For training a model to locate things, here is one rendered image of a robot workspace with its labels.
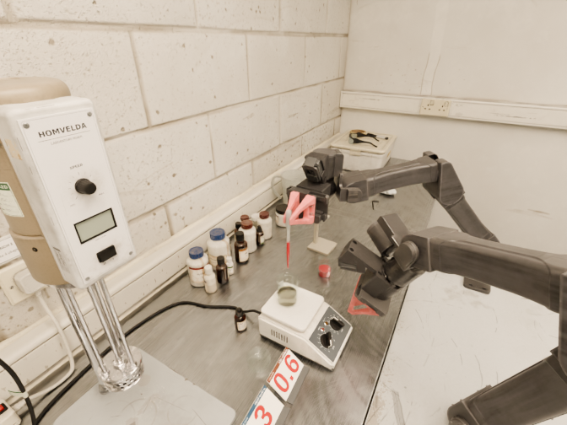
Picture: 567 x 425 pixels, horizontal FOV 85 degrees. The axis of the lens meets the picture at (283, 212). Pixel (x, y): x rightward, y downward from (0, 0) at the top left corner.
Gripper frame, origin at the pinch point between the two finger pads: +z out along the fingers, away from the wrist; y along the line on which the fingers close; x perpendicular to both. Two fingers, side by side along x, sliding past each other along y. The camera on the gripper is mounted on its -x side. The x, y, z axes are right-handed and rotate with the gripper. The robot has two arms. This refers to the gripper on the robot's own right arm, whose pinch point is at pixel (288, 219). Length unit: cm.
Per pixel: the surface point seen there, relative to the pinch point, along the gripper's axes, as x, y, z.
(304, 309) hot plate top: 23.3, 4.8, 0.2
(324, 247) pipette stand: 31.2, -5.3, -36.0
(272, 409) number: 30.5, 8.4, 20.4
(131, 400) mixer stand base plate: 31.3, -17.4, 33.3
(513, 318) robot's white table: 32, 51, -33
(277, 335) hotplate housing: 28.3, 1.0, 6.6
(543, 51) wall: -29, 49, -149
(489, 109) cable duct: -3, 35, -144
